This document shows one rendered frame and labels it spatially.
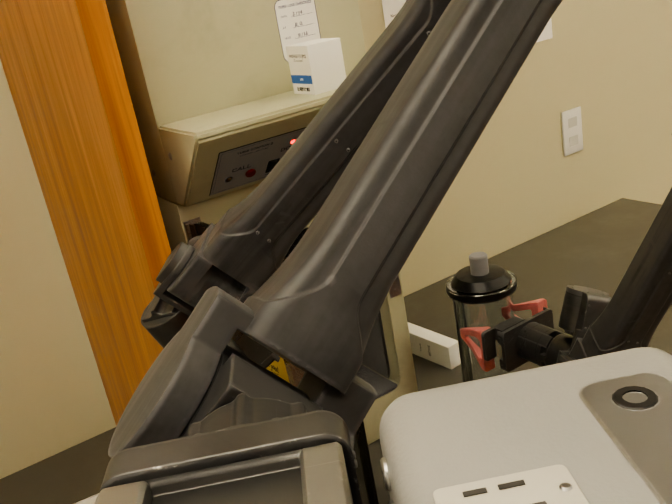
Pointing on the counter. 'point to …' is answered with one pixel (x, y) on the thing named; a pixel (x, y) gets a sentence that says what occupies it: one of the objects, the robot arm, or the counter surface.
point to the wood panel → (90, 175)
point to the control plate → (258, 153)
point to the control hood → (229, 138)
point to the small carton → (316, 66)
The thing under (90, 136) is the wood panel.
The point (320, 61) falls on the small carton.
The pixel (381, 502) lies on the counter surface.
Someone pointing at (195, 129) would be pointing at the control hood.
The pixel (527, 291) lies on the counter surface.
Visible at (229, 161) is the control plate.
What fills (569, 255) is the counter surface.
